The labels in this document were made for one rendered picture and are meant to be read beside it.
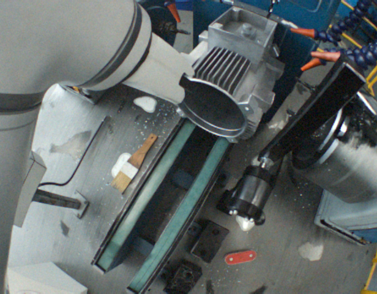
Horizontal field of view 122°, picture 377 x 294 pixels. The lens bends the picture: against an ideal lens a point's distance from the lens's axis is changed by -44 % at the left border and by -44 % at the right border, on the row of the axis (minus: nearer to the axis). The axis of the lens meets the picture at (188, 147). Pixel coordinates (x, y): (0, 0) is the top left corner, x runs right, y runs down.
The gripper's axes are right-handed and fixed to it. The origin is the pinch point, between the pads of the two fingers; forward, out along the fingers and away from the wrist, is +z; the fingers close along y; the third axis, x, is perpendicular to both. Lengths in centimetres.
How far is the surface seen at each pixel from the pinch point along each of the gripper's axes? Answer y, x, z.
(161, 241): 9.9, -29.1, 2.9
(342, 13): 161, 452, 348
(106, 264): 2.1, -40.4, -3.6
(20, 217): -16.6, -35.7, -15.4
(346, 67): 18.4, 6.9, -14.4
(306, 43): 18.3, 21.6, 7.7
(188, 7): -77, 88, 118
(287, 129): 18.0, 0.8, -3.6
